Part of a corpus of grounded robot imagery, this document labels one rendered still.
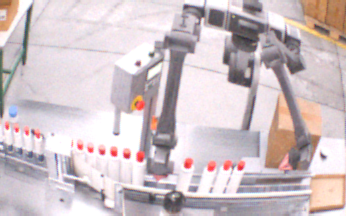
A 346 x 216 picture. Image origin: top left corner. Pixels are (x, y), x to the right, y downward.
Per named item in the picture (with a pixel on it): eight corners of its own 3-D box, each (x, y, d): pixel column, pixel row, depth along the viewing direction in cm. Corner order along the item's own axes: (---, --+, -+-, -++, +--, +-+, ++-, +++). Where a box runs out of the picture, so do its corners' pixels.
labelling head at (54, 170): (50, 185, 275) (44, 150, 258) (51, 166, 285) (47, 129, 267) (74, 193, 276) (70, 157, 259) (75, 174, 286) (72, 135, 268)
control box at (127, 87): (109, 102, 264) (114, 62, 251) (138, 79, 275) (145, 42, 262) (129, 116, 260) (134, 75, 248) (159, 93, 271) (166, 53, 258)
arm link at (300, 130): (280, 44, 242) (260, 50, 247) (278, 48, 237) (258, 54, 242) (313, 137, 252) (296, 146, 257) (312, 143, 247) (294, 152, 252)
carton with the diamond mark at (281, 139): (264, 167, 308) (278, 127, 290) (268, 133, 326) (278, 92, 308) (307, 170, 308) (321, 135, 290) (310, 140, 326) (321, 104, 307)
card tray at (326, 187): (308, 211, 287) (311, 207, 285) (310, 178, 306) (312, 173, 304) (343, 207, 289) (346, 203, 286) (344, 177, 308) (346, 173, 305)
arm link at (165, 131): (198, 33, 242) (167, 28, 243) (196, 39, 237) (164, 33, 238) (179, 142, 262) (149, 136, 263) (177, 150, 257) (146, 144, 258)
